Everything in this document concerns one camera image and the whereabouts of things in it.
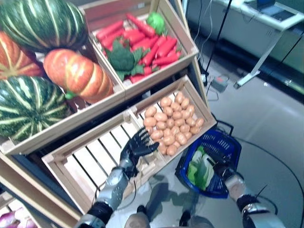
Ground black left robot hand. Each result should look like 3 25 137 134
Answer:
120 127 160 167

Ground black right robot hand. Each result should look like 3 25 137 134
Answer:
203 144 238 178

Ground napa cabbage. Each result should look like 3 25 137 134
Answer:
193 145 207 164
198 159 216 190
187 152 201 185

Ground blue plastic shopping basket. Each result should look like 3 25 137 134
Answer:
175 129 242 200

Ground wide wooden slatted crate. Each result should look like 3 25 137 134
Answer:
41 111 168 214

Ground wooden crate with potatoes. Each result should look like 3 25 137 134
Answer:
129 75 218 164

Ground large wooden pumpkin crate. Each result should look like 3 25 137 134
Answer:
0 42 126 156

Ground wooden crate with carrots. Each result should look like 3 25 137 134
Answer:
79 0 200 100

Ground grey box with red top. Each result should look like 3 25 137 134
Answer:
211 75 230 93

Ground dark green broccoli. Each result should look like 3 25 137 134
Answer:
104 39 149 81

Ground orange red carrot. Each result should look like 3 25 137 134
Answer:
142 44 160 67
122 29 146 46
125 13 156 38
155 37 178 57
95 20 124 41
152 53 183 67

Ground orange pumpkin with green stem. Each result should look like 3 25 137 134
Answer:
43 48 114 105

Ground wooden display stand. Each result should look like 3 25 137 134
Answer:
0 0 209 228

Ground green striped pumpkin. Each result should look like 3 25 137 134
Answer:
0 0 87 53
0 76 71 143

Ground light green round vegetable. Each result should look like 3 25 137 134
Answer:
146 12 166 35

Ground black tripod stand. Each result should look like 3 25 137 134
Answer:
203 0 233 87

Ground pink purple onion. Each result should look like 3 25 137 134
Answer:
0 211 17 226
14 206 31 223

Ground white desk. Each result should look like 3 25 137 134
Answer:
210 0 304 88

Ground wooden crate with onions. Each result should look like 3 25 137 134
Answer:
0 190 48 228

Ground orange striped pumpkin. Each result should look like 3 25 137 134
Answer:
0 30 46 80

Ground open grey laptop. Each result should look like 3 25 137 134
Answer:
244 0 297 22

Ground black basket handle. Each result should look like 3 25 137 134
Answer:
215 120 235 137

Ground black floor cable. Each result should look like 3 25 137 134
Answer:
232 136 304 209

